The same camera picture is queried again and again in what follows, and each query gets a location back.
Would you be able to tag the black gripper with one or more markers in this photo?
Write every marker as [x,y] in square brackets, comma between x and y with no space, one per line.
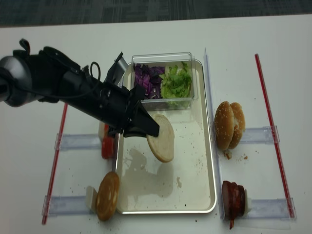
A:
[117,106]

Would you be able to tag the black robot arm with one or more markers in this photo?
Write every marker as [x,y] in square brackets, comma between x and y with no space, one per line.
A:
[50,76]

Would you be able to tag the back tomato slice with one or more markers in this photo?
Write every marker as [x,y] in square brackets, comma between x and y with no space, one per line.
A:
[106,130]

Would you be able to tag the tomato slice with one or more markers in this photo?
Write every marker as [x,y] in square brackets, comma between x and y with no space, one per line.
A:
[107,150]
[106,130]

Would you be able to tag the front tomato slice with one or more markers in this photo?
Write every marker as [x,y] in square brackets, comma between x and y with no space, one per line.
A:
[107,150]

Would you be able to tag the white tomato pusher block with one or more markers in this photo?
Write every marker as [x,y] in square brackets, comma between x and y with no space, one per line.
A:
[101,130]

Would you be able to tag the shredded green lettuce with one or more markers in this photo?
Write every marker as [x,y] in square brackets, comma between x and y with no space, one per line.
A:
[176,82]

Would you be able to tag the bread crumb pieces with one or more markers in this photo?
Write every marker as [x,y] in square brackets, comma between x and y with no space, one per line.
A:
[227,154]

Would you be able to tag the front meat patty slice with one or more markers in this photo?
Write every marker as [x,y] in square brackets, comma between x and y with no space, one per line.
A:
[229,194]

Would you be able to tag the white meat pusher block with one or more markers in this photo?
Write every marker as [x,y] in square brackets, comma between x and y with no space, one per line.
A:
[248,203]

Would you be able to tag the shredded purple cabbage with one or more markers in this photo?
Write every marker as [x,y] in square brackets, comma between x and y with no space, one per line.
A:
[149,78]

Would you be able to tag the clear plastic salad container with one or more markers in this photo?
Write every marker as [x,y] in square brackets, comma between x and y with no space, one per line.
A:
[168,59]

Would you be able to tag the remaining left bun half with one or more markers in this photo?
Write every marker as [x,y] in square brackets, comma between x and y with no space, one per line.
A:
[107,196]

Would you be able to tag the metal tray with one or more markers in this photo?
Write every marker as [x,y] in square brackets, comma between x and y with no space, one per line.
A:
[185,185]

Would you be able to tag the white bun pusher block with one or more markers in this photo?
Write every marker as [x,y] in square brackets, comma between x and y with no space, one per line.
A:
[90,199]

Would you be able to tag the left red straw strip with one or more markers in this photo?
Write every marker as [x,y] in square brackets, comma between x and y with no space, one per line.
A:
[54,167]

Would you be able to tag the red straw strip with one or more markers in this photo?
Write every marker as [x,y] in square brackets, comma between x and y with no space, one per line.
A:
[276,145]
[54,167]

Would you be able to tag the sesame bun top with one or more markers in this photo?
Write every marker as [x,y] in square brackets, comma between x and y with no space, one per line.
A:
[224,125]

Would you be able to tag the right red straw strip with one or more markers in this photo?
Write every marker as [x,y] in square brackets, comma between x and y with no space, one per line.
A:
[276,145]

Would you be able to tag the left clear divider wall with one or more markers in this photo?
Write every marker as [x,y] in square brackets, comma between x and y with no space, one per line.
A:
[115,154]

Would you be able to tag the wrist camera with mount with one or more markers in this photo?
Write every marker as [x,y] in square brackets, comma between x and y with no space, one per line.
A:
[117,70]

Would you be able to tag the upper left clear rail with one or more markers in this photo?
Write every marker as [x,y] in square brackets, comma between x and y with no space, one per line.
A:
[77,142]

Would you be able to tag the clear rail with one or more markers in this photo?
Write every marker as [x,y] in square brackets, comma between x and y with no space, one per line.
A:
[65,205]
[77,142]
[263,135]
[270,209]

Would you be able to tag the lower left clear rail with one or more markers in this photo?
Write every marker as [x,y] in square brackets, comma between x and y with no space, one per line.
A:
[65,205]

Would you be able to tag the upper right clear rail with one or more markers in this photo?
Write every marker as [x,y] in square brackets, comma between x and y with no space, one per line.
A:
[263,135]

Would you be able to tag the lower right clear rail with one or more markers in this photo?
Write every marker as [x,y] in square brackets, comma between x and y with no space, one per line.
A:
[270,209]

